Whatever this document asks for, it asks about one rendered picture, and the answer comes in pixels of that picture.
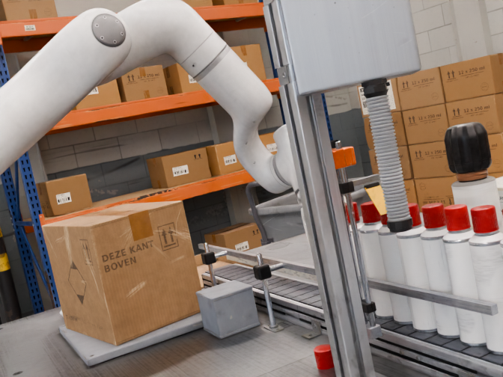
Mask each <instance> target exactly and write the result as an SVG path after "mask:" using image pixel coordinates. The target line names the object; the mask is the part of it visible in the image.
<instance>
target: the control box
mask: <svg viewBox="0 0 503 377"><path fill-rule="evenodd" d="M280 2H281V10H282V14H283V18H284V25H285V29H286V33H287V40H288V44H289V48H290V56H291V60H292V64H293V71H294V75H295V79H296V86H297V90H298V94H299V95H300V96H310V95H313V94H323V93H326V92H330V91H337V90H340V89H344V88H351V87H355V86H359V85H362V84H361V83H364V82H369V81H373V80H377V79H385V78H386V79H393V78H397V77H401V76H408V75H412V74H413V73H417V72H418V71H419V70H421V61H420V57H419V52H418V44H417V40H416V35H415V27H414V22H413V18H412V10H411V6H410V1H409V0H280Z"/></svg>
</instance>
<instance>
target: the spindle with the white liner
mask: <svg viewBox="0 0 503 377"><path fill-rule="evenodd" d="M444 141H445V149H446V154H447V159H448V167H449V169H450V171H451V172H453V173H456V175H457V180H458V181H456V182H454V183H452V185H451V187H452V192H453V196H454V205H455V204H465V205H467V207H468V212H469V220H470V224H471V227H470V229H473V225H472V217H471V212H470V210H471V208H473V207H476V206H482V205H493V206H495V207H496V215H497V219H498V223H499V231H501V232H503V219H502V212H501V207H500V202H499V193H498V190H497V185H496V178H495V177H491V176H488V172H487V171H488V170H487V168H489V167H490V166H491V164H492V159H491V152H490V144H489V140H488V135H487V131H486V130H485V128H484V126H483V125H482V124H481V123H479V122H470V123H461V124H457V125H455V126H451V127H449V128H447V130H446V132H445V137H444Z"/></svg>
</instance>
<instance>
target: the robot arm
mask: <svg viewBox="0 0 503 377"><path fill-rule="evenodd" d="M163 54H168V55H170V56H171V57H172V58H173V59H174V60H175V61H176V62H177V63H178V64H179V65H180V66H181V67H182V68H183V69H184V70H185V71H186V72H187V73H188V74H189V75H190V76H191V77H192V78H193V79H194V80H195V81H196V82H197V83H198V84H199V85H200V86H201V87H202V88H203V89H204V90H205V91H206V92H207V93H208V94H209V95H211V97H212V98H214V100H215V101H217V103H218V104H220V106H221V107H223V109H224V110H226V112H227V113H229V115H230V116H231V117H232V120H233V123H234V136H233V137H234V150H235V153H236V155H237V158H238V160H239V161H240V164H241V165H242V166H243V167H244V168H245V169H246V171H247V172H248V173H249V174H250V175H251V176H252V177H253V178H254V179H255V180H256V181H257V182H258V183H259V184H260V185H261V186H262V187H263V188H265V189H266V190H267V191H269V192H272V193H274V194H279V193H282V192H284V191H287V190H288V189H290V188H292V187H293V190H294V192H295V195H296V198H297V200H298V202H299V205H302V201H301V197H300V193H299V187H298V182H297V178H296V171H295V167H294V163H293V156H292V152H291V148H290V141H289V137H288V133H287V126H286V124H285V125H283V126H281V127H280V128H278V129H277V130H276V131H275V132H274V134H273V138H274V140H275V143H276V146H277V153H276V154H275V155H273V154H271V152H270V151H268V149H266V148H265V146H264V145H263V143H262V142H261V140H260V138H259V135H258V130H257V128H258V125H259V123H260V122H261V121H262V119H263V118H264V116H265V115H266V113H267V112H268V111H269V110H270V108H271V106H272V95H271V93H270V92H269V90H268V88H267V87H266V86H265V84H264V83H263V82H262V81H261V80H260V79H259V78H258V77H257V76H256V75H255V74H254V73H253V72H252V71H251V70H250V69H249V68H248V67H247V66H246V64H245V63H244V62H243V61H242V60H241V59H240V58H239V57H238V56H237V54H236V53H235V52H234V51H233V50H232V49H231V48H230V47H229V46H228V45H227V43H226V42H225V41H224V40H223V39H222V38H221V37H220V36H219V35H218V34H217V33H216V32H215V31H214V30H213V29H212V28H211V27H210V26H209V25H208V24H207V23H206V22H205V21H204V20H203V19H202V18H201V17H200V16H199V15H198V13H197V12H196V11H194V10H193V9H192V8H191V7H190V6H189V5H188V4H187V3H185V2H184V1H181V0H143V1H140V2H137V3H135V4H133V5H131V6H129V7H127V8H126V9H124V10H122V11H121V12H119V13H117V14H116V13H114V12H112V11H110V10H106V9H104V8H94V9H90V10H87V11H85V12H84V13H81V14H80V15H79V16H77V17H76V18H75V19H73V20H72V21H71V22H70V23H68V24H67V25H66V26H65V27H64V28H62V29H61V30H60V31H59V32H58V33H57V34H56V35H55V36H54V37H53V38H52V39H51V40H50V41H49V42H48V43H47V44H46V45H45V46H44V47H43V48H42V49H41V50H40V51H39V52H38V53H37V54H36V55H35V56H34V57H33V58H32V59H31V60H30V61H29V62H28V63H27V64H26V65H25V66H24V67H23V68H22V69H21V70H20V71H19V72H18V73H17V74H16V75H15V76H14V77H13V78H12V79H10V80H9V81H8V82H7V83H6V84H4V85H3V86H2V87H1V88H0V175H1V174H2V173H4V172H5V171H6V170H7V169H8V168H9V167H10V166H11V165H12V164H13V163H14V162H15V161H16V160H17V159H18V158H20V157H21V156H22V155H23V154H24V153H25V152H26V151H28V150H29V149H30V148H31V147H32V146H33V145H34V144H36V143H37V142H38V141H39V140H40V139H41V138H42V137H43V136H44V135H45V134H46V133H47V132H48V131H49V130H51V129H52V128H53V127H54V126H55V125H56V124H57V123H58V122H59V121H60V120H62V119H63V118H64V117H65V116H66V115H67V114H68V113H69V112H70V111H71V110H72V109H73V108H75V107H76V106H77V105H78V104H79V103H80V102H81V101H82V100H83V99H84V98H85V97H86V96H87V95H88V94H89V93H90V92H91V91H92V90H93V89H94V88H95V87H98V86H101V85H104V84H106V83H109V82H111V81H113V80H115V79H117V78H119V77H121V76H123V75H125V74H127V73H128V72H130V71H132V70H134V69H135V68H137V67H139V66H141V65H142V64H144V63H146V62H148V61H150V60H152V59H154V58H156V57H158V56H160V55H163Z"/></svg>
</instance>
